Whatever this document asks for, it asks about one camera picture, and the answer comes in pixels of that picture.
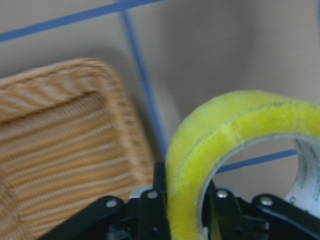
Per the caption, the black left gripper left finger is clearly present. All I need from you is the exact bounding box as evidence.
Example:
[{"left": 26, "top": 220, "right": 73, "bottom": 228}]
[{"left": 137, "top": 162, "right": 170, "bottom": 240}]

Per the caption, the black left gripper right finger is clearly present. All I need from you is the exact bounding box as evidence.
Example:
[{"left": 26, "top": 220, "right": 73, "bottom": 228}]
[{"left": 206, "top": 181, "right": 245, "bottom": 240}]

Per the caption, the yellow tape roll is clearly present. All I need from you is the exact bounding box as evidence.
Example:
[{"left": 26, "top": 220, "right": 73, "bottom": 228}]
[{"left": 165, "top": 90, "right": 320, "bottom": 240}]

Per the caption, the brown wicker basket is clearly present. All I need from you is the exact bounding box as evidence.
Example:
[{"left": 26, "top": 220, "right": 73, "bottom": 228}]
[{"left": 0, "top": 58, "right": 154, "bottom": 240}]

